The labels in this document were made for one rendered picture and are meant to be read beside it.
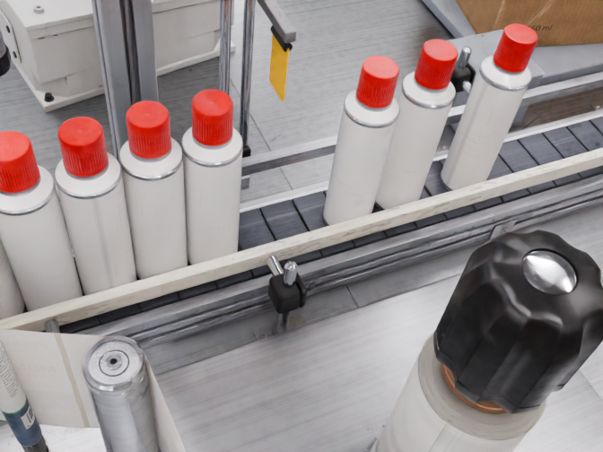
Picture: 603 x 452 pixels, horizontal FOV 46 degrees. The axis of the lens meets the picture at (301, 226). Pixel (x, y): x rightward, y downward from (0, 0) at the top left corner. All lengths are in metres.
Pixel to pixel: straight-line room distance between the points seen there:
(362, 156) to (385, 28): 0.49
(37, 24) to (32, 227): 0.36
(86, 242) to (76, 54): 0.37
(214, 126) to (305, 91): 0.43
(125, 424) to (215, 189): 0.22
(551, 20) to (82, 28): 0.65
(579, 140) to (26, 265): 0.67
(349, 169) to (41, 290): 0.30
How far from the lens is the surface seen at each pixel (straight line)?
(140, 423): 0.50
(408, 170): 0.73
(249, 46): 0.66
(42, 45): 0.91
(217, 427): 0.63
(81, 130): 0.56
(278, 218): 0.76
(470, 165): 0.79
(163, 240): 0.64
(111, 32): 0.67
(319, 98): 0.98
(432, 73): 0.66
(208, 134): 0.58
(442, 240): 0.81
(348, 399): 0.65
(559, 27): 1.14
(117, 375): 0.45
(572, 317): 0.38
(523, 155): 0.91
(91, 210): 0.58
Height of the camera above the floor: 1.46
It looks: 50 degrees down
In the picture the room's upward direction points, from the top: 9 degrees clockwise
